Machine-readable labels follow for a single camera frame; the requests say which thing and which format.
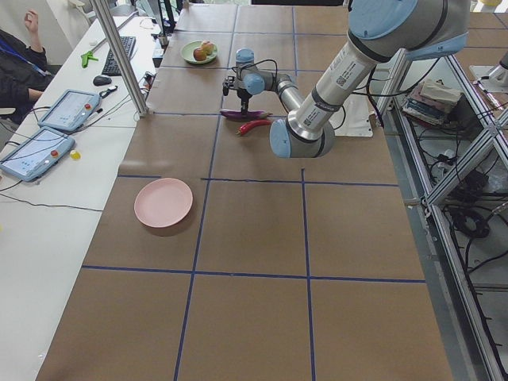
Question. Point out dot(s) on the stack of books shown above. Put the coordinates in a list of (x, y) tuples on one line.
[(431, 102)]

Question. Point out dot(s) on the aluminium side frame rail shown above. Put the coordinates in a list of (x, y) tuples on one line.
[(455, 180)]

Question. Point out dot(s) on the light green plate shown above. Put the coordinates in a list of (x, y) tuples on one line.
[(187, 53)]

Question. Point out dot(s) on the seated person dark jacket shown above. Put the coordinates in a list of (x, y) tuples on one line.
[(24, 70)]

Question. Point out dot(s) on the small yellow object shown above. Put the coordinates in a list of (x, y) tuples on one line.
[(75, 155)]

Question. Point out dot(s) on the blue teach pendant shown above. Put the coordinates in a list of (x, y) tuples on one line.
[(70, 111), (31, 159)]

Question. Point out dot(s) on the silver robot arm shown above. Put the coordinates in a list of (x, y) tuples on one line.
[(376, 31)]

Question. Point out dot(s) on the pink plate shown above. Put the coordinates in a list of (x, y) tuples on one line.
[(163, 203)]

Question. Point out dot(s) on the red pomegranate fruit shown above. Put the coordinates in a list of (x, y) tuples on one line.
[(199, 54)]

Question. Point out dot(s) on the black computer mouse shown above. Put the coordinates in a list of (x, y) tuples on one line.
[(102, 80)]

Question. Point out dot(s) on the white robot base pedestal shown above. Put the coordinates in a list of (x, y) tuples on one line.
[(353, 118)]

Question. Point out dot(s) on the blue teach pendant near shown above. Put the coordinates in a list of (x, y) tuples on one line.
[(31, 159)]

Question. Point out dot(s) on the aluminium frame post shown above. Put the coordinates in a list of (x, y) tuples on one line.
[(109, 27)]

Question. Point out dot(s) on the red chili pepper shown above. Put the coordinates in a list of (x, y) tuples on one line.
[(249, 126)]

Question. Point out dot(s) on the purple eggplant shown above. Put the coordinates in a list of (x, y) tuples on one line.
[(237, 115)]

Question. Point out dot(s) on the green plastic clamp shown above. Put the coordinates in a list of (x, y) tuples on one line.
[(87, 57)]

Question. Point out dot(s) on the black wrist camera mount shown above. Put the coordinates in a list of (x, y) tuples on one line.
[(229, 83)]

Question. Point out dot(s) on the blue teach pendant far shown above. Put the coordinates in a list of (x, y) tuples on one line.
[(70, 111)]

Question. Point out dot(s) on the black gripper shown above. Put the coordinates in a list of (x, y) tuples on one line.
[(244, 96)]

